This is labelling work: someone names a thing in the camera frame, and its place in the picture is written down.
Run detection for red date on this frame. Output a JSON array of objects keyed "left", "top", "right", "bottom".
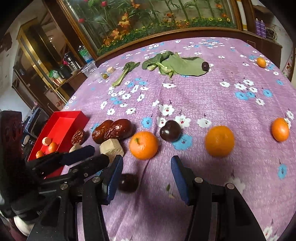
[
  {"left": 104, "top": 119, "right": 134, "bottom": 140},
  {"left": 71, "top": 130, "right": 85, "bottom": 145},
  {"left": 92, "top": 120, "right": 113, "bottom": 144}
]

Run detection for orange tangerine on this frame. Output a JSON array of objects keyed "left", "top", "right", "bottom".
[
  {"left": 48, "top": 142, "right": 58, "bottom": 153},
  {"left": 205, "top": 126, "right": 235, "bottom": 158},
  {"left": 36, "top": 150, "right": 44, "bottom": 159},
  {"left": 129, "top": 131, "right": 159, "bottom": 160},
  {"left": 271, "top": 118, "right": 290, "bottom": 142}
]

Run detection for beige sugarcane chunk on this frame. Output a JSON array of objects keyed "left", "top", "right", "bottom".
[
  {"left": 99, "top": 138, "right": 125, "bottom": 163},
  {"left": 69, "top": 143, "right": 82, "bottom": 153},
  {"left": 42, "top": 137, "right": 52, "bottom": 146}
]

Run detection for left hand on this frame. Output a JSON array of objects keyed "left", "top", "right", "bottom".
[{"left": 14, "top": 216, "right": 35, "bottom": 237}]

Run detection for orange tangerine in tray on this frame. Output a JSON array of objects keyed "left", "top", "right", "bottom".
[
  {"left": 36, "top": 150, "right": 44, "bottom": 159},
  {"left": 48, "top": 142, "right": 58, "bottom": 153}
]

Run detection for red tray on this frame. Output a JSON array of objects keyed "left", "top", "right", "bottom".
[{"left": 27, "top": 110, "right": 90, "bottom": 179}]

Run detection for purple floral tablecloth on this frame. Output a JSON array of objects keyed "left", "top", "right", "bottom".
[{"left": 64, "top": 37, "right": 295, "bottom": 240}]

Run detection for clear plastic cup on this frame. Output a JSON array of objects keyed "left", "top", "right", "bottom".
[{"left": 81, "top": 61, "right": 100, "bottom": 81}]

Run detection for small beige chunk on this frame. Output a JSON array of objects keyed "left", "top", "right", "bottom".
[{"left": 107, "top": 67, "right": 115, "bottom": 74}]

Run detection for steel thermos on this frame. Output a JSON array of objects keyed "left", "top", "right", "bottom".
[{"left": 63, "top": 52, "right": 81, "bottom": 72}]

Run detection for small bok choy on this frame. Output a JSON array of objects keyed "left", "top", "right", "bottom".
[{"left": 112, "top": 61, "right": 140, "bottom": 87}]

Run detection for wooden cabinet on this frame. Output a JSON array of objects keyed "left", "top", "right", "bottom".
[{"left": 13, "top": 1, "right": 87, "bottom": 115}]

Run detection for dark plum on leaf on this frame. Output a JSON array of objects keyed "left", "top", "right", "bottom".
[{"left": 202, "top": 62, "right": 210, "bottom": 72}]

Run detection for green label bottle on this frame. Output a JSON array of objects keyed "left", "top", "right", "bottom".
[{"left": 78, "top": 45, "right": 93, "bottom": 63}]

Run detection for large bok choy leaves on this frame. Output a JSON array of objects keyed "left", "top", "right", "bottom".
[{"left": 142, "top": 51, "right": 207, "bottom": 78}]

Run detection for small far kumquat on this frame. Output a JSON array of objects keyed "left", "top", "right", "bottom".
[{"left": 256, "top": 57, "right": 266, "bottom": 68}]

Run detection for purple spray cans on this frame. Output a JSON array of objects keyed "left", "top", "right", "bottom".
[{"left": 255, "top": 18, "right": 266, "bottom": 38}]

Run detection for flower garden wall picture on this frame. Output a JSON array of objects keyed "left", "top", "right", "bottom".
[{"left": 58, "top": 0, "right": 238, "bottom": 56}]

